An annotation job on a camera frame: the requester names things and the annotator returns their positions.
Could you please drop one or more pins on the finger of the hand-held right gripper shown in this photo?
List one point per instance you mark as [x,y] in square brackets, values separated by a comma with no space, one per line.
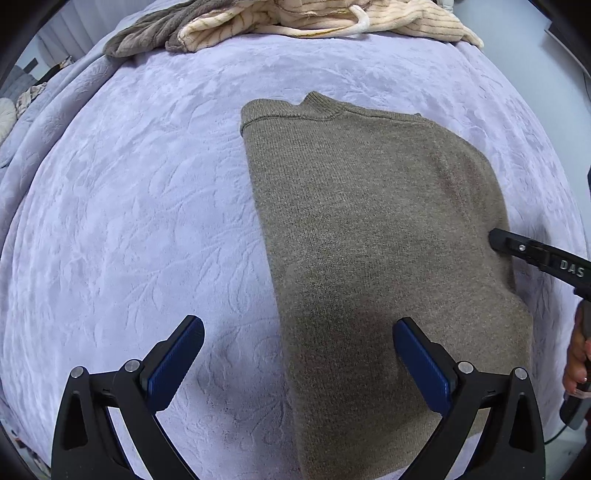
[517,244]

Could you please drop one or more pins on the round white cushion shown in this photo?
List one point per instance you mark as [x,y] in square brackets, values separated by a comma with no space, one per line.
[5,122]

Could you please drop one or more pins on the cream striped fleece garment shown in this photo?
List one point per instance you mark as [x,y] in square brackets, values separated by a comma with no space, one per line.
[323,18]

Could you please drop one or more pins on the olive knitted sweater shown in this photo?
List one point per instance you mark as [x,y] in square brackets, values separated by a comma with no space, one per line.
[369,230]

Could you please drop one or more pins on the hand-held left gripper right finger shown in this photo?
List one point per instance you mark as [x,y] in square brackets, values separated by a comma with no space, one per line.
[427,369]

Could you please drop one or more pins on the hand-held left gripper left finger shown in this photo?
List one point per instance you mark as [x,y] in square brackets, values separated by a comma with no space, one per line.
[173,369]

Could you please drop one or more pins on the patterned beige cloth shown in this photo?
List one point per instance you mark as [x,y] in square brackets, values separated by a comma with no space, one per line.
[31,98]

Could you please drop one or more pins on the grey-brown fleece cloth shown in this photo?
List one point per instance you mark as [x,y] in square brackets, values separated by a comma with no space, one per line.
[147,34]

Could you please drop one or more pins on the lavender embossed blanket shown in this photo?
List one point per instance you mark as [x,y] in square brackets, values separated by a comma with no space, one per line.
[138,207]

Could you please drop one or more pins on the grey padded headboard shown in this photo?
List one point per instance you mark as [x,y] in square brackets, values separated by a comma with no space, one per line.
[21,78]

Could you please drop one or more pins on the person's right hand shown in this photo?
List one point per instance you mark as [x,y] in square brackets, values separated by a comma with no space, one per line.
[577,364]

